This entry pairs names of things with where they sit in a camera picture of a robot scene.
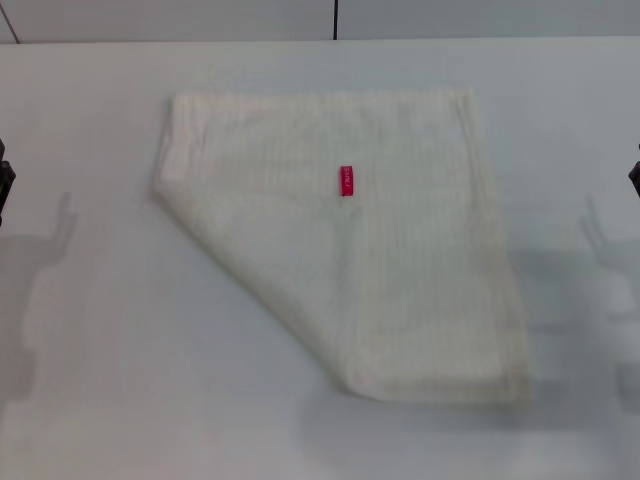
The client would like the white ribbed towel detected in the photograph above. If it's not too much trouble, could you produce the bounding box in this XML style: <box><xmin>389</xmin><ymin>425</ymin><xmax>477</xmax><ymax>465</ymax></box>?
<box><xmin>152</xmin><ymin>85</ymin><xmax>534</xmax><ymax>404</ymax></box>

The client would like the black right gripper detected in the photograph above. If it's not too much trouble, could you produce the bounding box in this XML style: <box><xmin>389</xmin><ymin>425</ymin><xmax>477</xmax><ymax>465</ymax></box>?
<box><xmin>627</xmin><ymin>143</ymin><xmax>640</xmax><ymax>197</ymax></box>

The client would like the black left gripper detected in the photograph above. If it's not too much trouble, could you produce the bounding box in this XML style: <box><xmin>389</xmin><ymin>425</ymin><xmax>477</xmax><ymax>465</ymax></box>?
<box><xmin>0</xmin><ymin>139</ymin><xmax>19</xmax><ymax>227</ymax></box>

